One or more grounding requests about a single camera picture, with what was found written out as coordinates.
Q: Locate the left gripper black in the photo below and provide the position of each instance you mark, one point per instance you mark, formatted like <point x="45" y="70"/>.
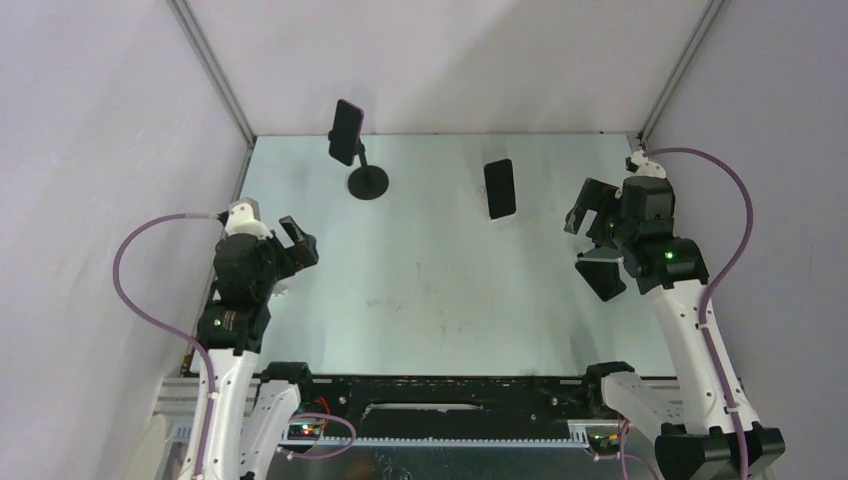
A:
<point x="299" y="256"/>

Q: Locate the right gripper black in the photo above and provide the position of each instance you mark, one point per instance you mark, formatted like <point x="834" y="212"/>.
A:
<point x="599" y="197"/>

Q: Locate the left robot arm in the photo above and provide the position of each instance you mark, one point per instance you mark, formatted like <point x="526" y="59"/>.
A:
<point x="227" y="441"/>

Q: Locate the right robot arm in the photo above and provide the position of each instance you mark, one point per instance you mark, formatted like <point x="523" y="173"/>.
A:
<point x="713" y="433"/>

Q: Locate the black round-base phone stand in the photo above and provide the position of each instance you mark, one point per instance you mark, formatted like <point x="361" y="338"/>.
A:
<point x="367" y="182"/>

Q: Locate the phone on tall stand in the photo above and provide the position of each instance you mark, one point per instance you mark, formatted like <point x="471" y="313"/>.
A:
<point x="344" y="136"/>

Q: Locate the white folding phone stand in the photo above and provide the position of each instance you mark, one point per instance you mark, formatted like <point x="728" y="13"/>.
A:
<point x="483" y="197"/>

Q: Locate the left controller board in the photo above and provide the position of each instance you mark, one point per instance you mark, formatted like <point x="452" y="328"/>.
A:
<point x="304" y="432"/>

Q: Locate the controller board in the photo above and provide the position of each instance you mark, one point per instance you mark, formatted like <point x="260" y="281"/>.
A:
<point x="304" y="432"/>
<point x="604" y="444"/>

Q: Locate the right controller board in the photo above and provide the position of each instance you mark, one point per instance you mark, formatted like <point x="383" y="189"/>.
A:
<point x="604" y="444"/>

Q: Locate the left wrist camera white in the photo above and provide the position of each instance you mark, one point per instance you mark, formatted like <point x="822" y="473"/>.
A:
<point x="243" y="217"/>

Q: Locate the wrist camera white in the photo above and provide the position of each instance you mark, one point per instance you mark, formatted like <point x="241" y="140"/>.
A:
<point x="243" y="217"/>
<point x="639" y="164"/>

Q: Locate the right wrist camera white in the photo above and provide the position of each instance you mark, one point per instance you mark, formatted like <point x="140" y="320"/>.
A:
<point x="639" y="164"/>

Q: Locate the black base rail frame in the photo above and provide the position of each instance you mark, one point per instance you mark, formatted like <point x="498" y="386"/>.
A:
<point x="409" y="409"/>

